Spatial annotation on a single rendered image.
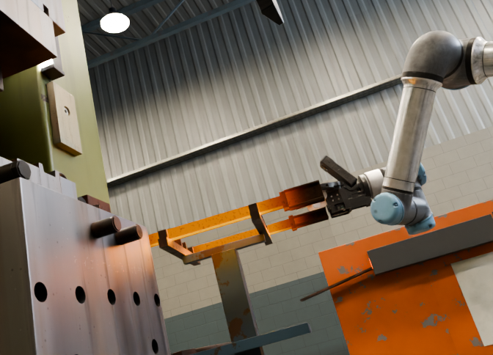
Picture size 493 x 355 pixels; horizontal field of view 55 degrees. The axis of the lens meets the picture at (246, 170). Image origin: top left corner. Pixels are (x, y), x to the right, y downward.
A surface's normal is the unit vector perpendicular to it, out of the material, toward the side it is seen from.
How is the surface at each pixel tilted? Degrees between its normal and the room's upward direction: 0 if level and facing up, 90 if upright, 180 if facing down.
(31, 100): 90
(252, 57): 90
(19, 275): 90
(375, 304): 90
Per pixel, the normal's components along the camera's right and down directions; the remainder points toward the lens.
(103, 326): 0.94, -0.32
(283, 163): -0.26, -0.28
